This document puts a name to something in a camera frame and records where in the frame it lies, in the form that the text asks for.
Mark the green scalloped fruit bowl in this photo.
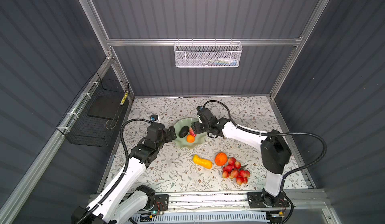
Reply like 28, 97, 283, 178
173, 118, 207, 149

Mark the yellow marker in basket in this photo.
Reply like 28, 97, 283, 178
120, 92, 128, 106

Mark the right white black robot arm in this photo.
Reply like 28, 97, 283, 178
191, 106, 292, 207

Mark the red fake strawberry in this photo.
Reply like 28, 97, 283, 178
189, 127, 196, 137

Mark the yellow fake squash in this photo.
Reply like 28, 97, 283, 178
192, 155, 213, 169

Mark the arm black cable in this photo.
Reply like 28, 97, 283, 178
75, 118, 152, 224
202, 100, 327, 191

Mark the dark fake avocado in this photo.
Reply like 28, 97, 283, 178
178, 126, 189, 138

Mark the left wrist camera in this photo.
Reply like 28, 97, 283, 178
150, 114, 159, 123

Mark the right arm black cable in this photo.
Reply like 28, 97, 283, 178
202, 100, 327, 191

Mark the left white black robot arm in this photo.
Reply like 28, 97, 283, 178
71, 122, 176, 224

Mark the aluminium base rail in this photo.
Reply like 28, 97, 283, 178
112, 189, 330, 214

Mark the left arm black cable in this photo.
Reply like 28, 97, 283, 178
75, 118, 152, 224

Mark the red fake grape bunch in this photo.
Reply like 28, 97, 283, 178
222, 157, 251, 185

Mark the black wire basket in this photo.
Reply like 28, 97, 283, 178
57, 73, 130, 147

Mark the floral table mat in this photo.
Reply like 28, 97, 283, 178
124, 96, 281, 192

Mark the small orange fake tangerine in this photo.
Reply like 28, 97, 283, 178
186, 134, 195, 143

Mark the large fake orange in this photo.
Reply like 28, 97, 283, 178
214, 152, 228, 166

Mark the white wire mesh basket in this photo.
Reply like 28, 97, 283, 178
173, 41, 243, 68

